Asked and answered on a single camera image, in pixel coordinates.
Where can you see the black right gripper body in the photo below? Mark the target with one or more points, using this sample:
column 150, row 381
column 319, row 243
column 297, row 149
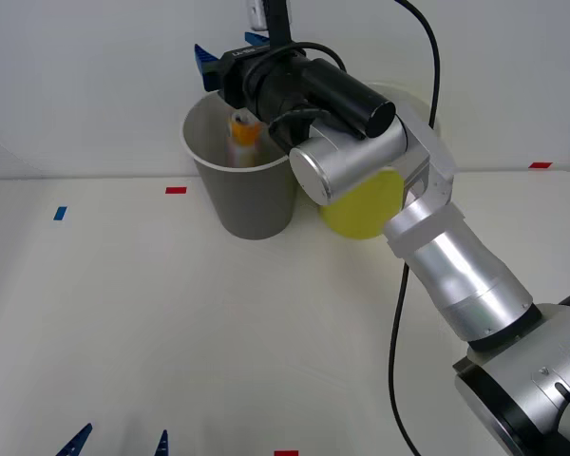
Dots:
column 237, row 76

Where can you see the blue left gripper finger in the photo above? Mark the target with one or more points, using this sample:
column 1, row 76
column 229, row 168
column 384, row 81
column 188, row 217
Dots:
column 76, row 442
column 162, row 446

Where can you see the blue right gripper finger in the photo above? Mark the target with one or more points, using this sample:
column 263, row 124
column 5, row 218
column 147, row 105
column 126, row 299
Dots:
column 208, row 64
column 257, row 39

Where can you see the orange and white drink can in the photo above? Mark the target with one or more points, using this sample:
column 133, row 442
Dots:
column 242, row 140

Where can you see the silver and black right arm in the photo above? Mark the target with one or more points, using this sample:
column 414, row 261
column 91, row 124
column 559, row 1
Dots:
column 456, row 275

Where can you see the grey plastic waste bin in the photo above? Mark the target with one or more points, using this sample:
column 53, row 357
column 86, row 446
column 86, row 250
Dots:
column 256, row 204

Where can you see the yellow-green plastic waste bin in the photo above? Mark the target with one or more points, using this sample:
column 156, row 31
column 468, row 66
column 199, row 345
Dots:
column 356, row 214

